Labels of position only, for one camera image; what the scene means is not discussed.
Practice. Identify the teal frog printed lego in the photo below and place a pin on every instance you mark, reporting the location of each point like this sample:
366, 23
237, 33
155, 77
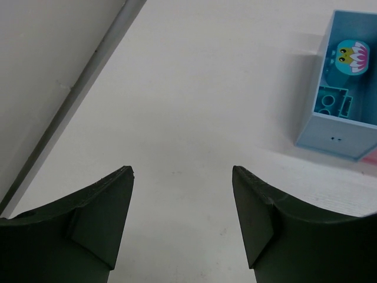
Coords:
351, 57

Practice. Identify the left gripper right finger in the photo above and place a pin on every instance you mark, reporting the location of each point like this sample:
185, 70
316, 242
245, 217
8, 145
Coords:
289, 240

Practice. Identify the teal lego brick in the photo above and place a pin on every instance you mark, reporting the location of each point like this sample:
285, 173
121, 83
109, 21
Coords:
333, 101

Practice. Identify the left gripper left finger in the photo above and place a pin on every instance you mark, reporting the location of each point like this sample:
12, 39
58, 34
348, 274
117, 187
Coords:
73, 239

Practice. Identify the large pink bin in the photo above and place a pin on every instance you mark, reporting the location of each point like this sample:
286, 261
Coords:
371, 158

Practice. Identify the left light blue bin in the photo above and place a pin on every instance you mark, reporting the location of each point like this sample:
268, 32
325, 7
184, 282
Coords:
339, 117

